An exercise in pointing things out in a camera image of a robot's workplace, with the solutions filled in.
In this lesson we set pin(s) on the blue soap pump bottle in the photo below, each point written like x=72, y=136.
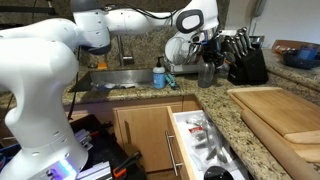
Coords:
x=158, y=75

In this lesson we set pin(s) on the stainless steel sink basin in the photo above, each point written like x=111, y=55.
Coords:
x=114, y=79

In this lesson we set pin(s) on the black knife block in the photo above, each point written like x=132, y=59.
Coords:
x=246, y=62

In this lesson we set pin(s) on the wooden rolling pin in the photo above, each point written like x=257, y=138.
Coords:
x=293, y=164

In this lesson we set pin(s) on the wooden drawer with handle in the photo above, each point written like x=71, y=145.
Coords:
x=170, y=139

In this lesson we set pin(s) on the teal handled scissors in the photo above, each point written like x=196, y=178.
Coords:
x=171, y=81

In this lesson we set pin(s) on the steel kitchen faucet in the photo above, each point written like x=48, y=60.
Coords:
x=122, y=57

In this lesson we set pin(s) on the orange sponge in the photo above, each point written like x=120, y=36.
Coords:
x=102, y=65

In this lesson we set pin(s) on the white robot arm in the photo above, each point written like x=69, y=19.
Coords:
x=37, y=62

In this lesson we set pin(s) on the dark blue bowl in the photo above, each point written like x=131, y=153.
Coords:
x=306, y=57

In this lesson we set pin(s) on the wooden cutting board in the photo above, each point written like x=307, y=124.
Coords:
x=294, y=119

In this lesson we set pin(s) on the orange black clamp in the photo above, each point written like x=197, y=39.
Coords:
x=122, y=168

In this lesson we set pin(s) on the clear plastic cup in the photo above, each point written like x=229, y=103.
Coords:
x=206, y=74

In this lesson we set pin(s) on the white dish rack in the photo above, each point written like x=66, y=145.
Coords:
x=190, y=67

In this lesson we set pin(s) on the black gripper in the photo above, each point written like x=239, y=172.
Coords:
x=211, y=51

